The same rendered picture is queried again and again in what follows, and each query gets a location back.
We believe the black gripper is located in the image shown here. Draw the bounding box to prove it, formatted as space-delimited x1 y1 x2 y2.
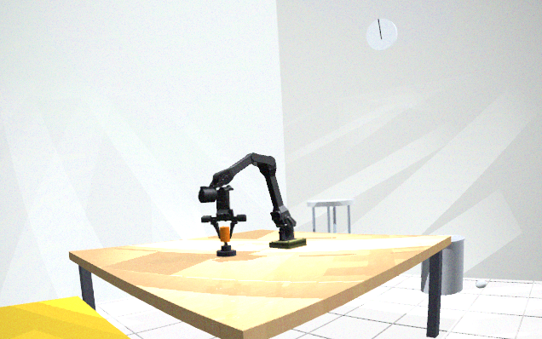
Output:
201 202 246 239

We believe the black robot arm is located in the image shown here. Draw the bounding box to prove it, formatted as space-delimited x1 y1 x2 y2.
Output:
199 152 297 241

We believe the orange tapered knob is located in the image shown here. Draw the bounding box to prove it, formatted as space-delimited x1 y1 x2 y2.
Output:
219 227 230 243

